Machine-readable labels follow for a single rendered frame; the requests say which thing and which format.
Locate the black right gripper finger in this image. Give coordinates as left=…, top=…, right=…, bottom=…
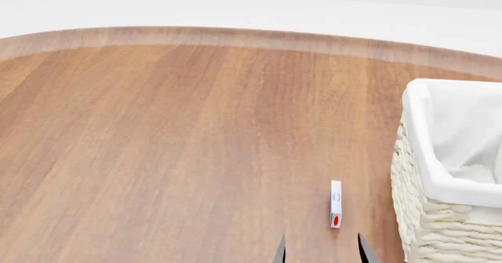
left=272, top=234, right=287, bottom=263
left=357, top=232, right=382, bottom=263

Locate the white ketchup box red dot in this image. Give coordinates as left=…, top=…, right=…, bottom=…
left=329, top=180, right=344, bottom=229

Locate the cream woven basket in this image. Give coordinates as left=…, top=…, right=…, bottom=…
left=391, top=114, right=502, bottom=263

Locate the white fabric basket liner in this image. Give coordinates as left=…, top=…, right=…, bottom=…
left=401, top=78, right=502, bottom=209

